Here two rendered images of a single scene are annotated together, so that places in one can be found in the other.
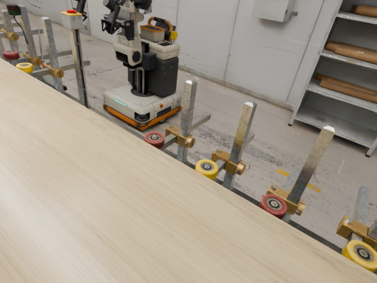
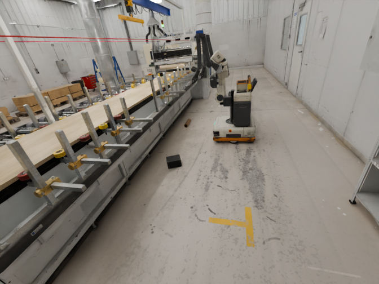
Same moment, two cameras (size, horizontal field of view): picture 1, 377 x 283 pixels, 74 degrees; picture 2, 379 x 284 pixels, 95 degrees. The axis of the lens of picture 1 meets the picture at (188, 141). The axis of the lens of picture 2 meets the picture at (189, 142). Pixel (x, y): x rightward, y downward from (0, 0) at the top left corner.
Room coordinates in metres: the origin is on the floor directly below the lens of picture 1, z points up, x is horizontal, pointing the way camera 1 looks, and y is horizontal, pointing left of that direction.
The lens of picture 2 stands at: (1.05, -1.89, 1.47)
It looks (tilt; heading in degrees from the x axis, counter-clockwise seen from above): 28 degrees down; 75
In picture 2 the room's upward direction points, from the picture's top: 8 degrees counter-clockwise
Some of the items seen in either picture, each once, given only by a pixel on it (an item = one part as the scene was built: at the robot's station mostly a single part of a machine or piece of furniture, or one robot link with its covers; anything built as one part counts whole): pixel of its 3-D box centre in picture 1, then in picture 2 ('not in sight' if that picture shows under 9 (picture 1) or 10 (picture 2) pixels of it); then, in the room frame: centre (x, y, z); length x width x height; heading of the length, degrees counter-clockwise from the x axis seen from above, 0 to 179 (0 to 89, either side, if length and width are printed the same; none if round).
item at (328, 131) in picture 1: (300, 184); (95, 138); (0.65, -0.40, 0.90); 0.04 x 0.04 x 0.48; 58
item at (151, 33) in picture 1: (152, 33); (241, 85); (2.64, 0.50, 0.87); 0.23 x 0.15 x 0.11; 58
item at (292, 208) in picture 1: (285, 200); (101, 147); (0.66, -0.38, 0.81); 0.14 x 0.06 x 0.05; 58
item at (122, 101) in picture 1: (143, 101); (233, 127); (2.54, 0.56, 0.16); 0.67 x 0.64 x 0.25; 148
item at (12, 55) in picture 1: (13, 60); not in sight; (1.51, 1.17, 0.85); 0.08 x 0.08 x 0.11
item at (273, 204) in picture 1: (269, 214); (86, 141); (0.54, -0.29, 0.85); 0.08 x 0.08 x 0.11
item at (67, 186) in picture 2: not in sight; (56, 185); (0.45, -0.82, 0.82); 0.43 x 0.03 x 0.04; 148
